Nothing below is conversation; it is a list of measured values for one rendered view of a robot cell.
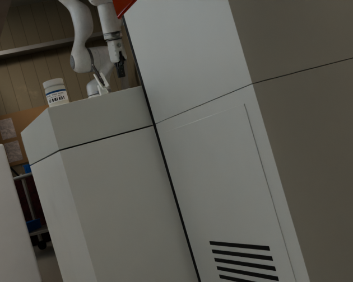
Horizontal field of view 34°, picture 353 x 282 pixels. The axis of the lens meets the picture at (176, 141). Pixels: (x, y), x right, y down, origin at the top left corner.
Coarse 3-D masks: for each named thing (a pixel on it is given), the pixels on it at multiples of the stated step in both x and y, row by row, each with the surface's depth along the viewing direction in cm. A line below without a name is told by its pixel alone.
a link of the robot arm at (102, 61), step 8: (96, 48) 289; (104, 48) 290; (96, 56) 286; (104, 56) 288; (96, 64) 287; (104, 64) 289; (112, 64) 290; (104, 72) 289; (88, 88) 288; (96, 88) 286; (88, 96) 290
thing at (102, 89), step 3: (96, 75) 237; (102, 75) 237; (96, 78) 235; (102, 78) 236; (105, 78) 236; (99, 81) 235; (105, 81) 235; (99, 84) 233; (102, 84) 234; (105, 84) 234; (108, 84) 233; (99, 87) 236; (102, 87) 232; (108, 87) 234; (99, 90) 236; (102, 90) 236; (105, 90) 236; (99, 93) 237; (102, 93) 236; (105, 93) 236
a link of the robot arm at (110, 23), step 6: (102, 6) 257; (108, 6) 257; (102, 12) 258; (108, 12) 257; (114, 12) 259; (102, 18) 259; (108, 18) 258; (114, 18) 259; (102, 24) 260; (108, 24) 258; (114, 24) 259; (120, 24) 262; (108, 30) 259; (114, 30) 259; (120, 30) 262
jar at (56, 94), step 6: (60, 78) 200; (48, 84) 198; (54, 84) 199; (60, 84) 200; (48, 90) 199; (54, 90) 198; (60, 90) 199; (48, 96) 199; (54, 96) 198; (60, 96) 199; (66, 96) 200; (48, 102) 200; (54, 102) 198; (60, 102) 198; (66, 102) 200
